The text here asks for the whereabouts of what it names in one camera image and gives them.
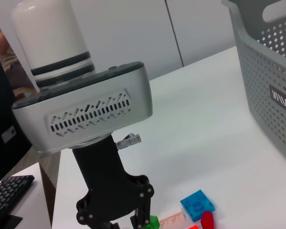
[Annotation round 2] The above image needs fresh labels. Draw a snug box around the grey perforated storage bin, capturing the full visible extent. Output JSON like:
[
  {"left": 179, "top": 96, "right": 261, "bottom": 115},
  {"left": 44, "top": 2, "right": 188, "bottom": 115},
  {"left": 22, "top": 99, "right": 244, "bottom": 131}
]
[{"left": 221, "top": 0, "right": 286, "bottom": 171}]

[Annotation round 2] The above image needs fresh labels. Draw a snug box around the black computer keyboard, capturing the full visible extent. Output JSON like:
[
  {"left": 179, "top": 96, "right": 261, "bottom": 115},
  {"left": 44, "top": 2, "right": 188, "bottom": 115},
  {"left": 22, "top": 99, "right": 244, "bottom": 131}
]
[{"left": 0, "top": 175, "right": 35, "bottom": 227}]

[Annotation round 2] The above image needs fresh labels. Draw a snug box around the dark red arch brick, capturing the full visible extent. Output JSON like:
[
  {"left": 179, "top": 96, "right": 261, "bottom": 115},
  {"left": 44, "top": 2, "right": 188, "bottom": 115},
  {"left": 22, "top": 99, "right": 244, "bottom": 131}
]
[{"left": 200, "top": 211, "right": 215, "bottom": 229}]

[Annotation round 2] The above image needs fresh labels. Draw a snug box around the white desk with brown side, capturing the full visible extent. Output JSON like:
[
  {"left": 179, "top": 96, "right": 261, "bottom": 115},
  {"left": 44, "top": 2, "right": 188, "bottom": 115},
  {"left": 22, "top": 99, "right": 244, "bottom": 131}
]
[{"left": 0, "top": 152, "right": 61, "bottom": 229}]

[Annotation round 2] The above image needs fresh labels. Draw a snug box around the black computer monitor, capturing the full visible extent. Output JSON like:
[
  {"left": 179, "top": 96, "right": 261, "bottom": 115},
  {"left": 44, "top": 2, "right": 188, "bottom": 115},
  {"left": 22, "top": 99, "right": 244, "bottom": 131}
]
[{"left": 0, "top": 40, "right": 31, "bottom": 229}]

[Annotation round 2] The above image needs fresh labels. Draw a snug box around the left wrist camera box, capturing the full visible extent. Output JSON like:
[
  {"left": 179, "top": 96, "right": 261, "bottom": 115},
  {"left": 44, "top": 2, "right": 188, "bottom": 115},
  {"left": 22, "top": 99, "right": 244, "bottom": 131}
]
[{"left": 11, "top": 61, "right": 154, "bottom": 153}]

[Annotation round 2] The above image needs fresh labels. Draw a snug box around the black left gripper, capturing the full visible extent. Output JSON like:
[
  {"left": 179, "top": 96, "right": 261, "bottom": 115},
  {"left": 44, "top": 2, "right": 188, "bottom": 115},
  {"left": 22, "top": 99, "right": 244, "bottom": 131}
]
[{"left": 72, "top": 135, "right": 155, "bottom": 229}]

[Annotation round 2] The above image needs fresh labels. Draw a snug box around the left gripper cable with plugs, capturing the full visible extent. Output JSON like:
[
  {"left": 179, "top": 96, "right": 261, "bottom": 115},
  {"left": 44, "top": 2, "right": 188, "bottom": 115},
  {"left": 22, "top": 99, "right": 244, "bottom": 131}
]
[{"left": 115, "top": 133, "right": 143, "bottom": 149}]

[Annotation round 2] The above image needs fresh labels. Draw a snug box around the blue square brick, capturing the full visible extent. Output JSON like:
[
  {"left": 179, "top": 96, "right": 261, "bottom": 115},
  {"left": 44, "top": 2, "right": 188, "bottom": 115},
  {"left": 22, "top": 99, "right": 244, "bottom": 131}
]
[{"left": 180, "top": 189, "right": 215, "bottom": 221}]

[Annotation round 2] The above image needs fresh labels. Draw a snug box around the long white brick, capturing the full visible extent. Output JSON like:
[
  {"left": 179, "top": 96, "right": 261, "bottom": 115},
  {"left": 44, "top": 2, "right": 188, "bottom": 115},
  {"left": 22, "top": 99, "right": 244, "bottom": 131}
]
[{"left": 160, "top": 209, "right": 186, "bottom": 227}]

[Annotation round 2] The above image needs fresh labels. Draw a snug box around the green stepped brick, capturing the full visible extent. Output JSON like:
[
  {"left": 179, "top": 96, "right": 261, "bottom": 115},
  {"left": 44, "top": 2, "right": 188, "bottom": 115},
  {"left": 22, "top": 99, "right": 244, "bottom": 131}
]
[{"left": 146, "top": 214, "right": 161, "bottom": 229}]

